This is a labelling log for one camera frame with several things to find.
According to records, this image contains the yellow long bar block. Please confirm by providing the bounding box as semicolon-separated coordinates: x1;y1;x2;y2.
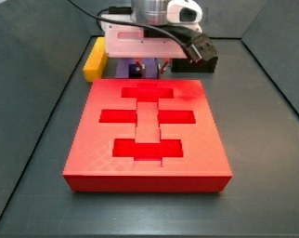
83;37;108;82

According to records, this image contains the purple U-shaped block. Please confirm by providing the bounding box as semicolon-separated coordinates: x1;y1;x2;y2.
115;58;159;79

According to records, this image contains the red board with slots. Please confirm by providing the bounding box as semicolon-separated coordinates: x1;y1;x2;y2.
63;79;234;192

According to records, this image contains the black cable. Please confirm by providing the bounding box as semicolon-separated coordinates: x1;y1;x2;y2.
67;0;220;63

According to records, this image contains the black angle fixture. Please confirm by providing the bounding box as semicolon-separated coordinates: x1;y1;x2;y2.
171;57;219;73

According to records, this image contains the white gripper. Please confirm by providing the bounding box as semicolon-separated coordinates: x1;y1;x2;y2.
102;22;186;77

